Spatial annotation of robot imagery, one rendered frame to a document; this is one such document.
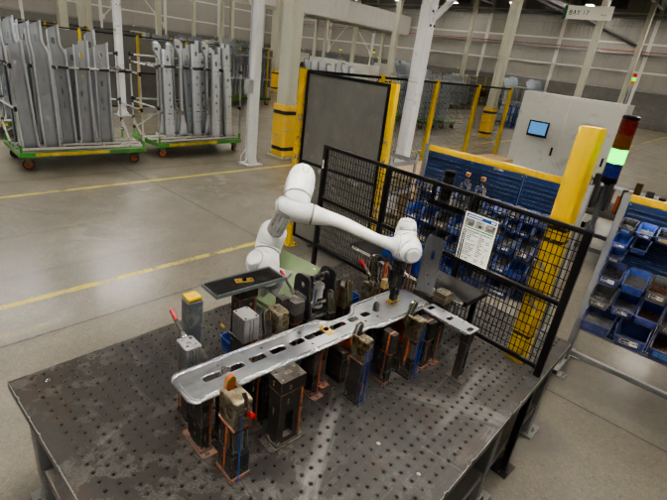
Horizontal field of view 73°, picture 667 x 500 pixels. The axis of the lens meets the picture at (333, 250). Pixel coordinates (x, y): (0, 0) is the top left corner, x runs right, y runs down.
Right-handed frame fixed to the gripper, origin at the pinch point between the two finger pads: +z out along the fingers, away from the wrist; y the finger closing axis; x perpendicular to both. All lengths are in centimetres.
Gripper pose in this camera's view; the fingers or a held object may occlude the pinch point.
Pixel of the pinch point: (393, 293)
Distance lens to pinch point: 240.7
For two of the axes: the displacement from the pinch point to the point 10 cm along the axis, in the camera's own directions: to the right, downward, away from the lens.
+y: 6.7, 3.7, -6.4
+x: 7.3, -1.9, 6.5
